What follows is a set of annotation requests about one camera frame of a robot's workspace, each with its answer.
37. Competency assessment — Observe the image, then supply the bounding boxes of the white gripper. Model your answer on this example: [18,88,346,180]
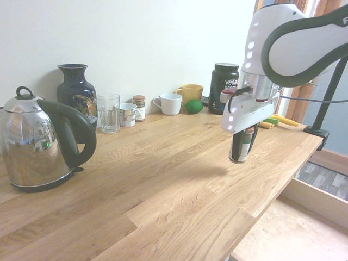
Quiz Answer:
[221,91,281,162]

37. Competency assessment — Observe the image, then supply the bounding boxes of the dark blue painted vase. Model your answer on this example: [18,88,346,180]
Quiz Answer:
[56,64,98,144]

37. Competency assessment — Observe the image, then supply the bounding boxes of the stainless steel electric kettle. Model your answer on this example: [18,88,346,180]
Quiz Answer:
[0,86,98,194]

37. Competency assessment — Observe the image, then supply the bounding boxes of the wooden glass-panel door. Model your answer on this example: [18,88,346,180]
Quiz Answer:
[282,0,348,156]

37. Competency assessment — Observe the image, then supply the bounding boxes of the black Vega protein tub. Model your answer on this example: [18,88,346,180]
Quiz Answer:
[208,63,240,116]

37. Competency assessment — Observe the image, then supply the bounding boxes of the small patterned white cup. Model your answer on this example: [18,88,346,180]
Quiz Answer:
[119,103,142,128]

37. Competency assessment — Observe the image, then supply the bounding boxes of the green lime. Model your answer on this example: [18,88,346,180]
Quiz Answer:
[184,99,204,115]

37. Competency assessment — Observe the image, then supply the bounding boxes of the seasoning jar with copper lid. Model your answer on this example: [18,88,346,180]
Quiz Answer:
[228,126,257,165]

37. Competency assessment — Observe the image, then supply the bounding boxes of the yellow mug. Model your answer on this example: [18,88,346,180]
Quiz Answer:
[174,84,204,105]

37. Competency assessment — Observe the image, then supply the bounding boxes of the clear faceted drinking glass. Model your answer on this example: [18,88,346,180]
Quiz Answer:
[96,93,121,134]

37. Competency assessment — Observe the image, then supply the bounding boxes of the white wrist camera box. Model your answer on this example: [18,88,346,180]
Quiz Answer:
[219,88,240,105]

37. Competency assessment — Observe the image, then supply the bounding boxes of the black clamp camera stand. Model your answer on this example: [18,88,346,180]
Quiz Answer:
[303,57,348,152]

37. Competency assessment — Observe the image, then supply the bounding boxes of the plain white mug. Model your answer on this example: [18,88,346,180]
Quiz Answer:
[153,93,183,116]

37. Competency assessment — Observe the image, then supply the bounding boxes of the spice jar with copper lid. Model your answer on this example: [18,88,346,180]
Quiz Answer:
[132,95,146,122]

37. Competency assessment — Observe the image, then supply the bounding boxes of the yellow knife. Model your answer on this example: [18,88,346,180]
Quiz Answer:
[271,113,300,127]

